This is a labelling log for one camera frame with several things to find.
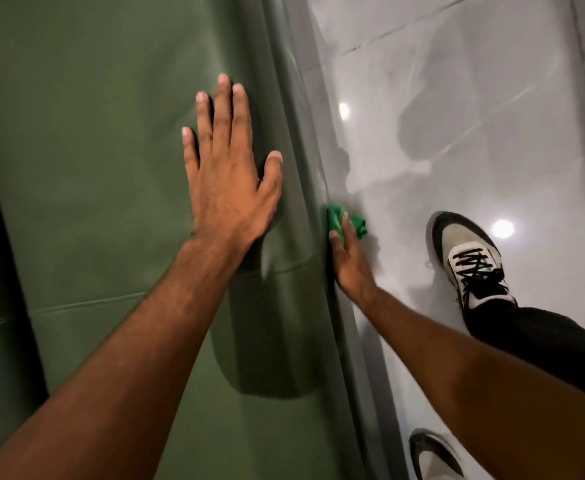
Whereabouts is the person's right hand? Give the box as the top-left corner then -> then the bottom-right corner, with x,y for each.
327,212 -> 379,308

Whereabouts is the person's left hand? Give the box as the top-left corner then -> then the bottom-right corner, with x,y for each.
182,73 -> 284,258

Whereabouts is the green cleaning cloth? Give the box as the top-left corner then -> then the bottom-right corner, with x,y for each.
326,204 -> 368,243

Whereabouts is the person's left forearm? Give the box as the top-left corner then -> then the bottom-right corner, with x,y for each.
0,237 -> 248,480

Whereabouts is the person's right forearm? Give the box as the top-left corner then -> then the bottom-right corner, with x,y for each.
360,287 -> 585,480

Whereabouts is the green leather sofa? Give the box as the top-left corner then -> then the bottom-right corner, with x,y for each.
0,0 -> 409,480

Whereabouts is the person's right sneaker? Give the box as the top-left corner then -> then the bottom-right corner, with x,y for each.
426,211 -> 518,316

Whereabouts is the person's sneaker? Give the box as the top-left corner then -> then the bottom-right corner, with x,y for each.
426,211 -> 518,316
409,428 -> 481,480

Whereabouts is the black trouser leg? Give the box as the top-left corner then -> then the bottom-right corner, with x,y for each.
462,297 -> 585,411

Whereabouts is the person's left sneaker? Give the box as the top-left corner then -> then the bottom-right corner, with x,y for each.
409,428 -> 481,480

